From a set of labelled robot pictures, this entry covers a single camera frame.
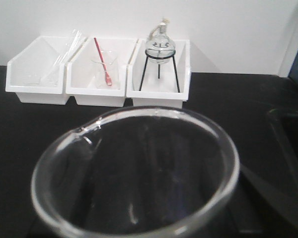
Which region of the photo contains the middle white plastic bin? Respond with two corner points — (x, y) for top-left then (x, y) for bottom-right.
(66, 37), (138, 107)

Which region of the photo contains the black lab sink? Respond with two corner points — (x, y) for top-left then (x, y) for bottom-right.
(267, 109), (298, 228)

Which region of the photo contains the red handled spatula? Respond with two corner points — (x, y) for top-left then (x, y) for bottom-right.
(93, 37), (112, 87)

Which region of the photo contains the white plastic bin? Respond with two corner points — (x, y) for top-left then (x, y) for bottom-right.
(126, 39), (191, 108)
(66, 37), (138, 107)
(5, 36), (87, 105)

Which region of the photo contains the clear glass beaker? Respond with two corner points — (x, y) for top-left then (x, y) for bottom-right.
(31, 106), (240, 238)

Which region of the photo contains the black wire tripod stand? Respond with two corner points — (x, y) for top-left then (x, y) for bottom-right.
(139, 49), (181, 93)

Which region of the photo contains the right white plastic bin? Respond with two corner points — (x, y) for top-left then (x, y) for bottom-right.
(126, 39), (191, 108)

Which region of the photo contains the left white plastic bin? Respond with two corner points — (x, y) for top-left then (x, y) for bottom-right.
(5, 36), (87, 105)

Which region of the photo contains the glass alcohol lamp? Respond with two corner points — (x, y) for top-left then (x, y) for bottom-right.
(146, 18), (176, 64)

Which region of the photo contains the small glass beaker in bin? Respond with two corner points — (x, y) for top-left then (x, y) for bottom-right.
(91, 50), (121, 90)

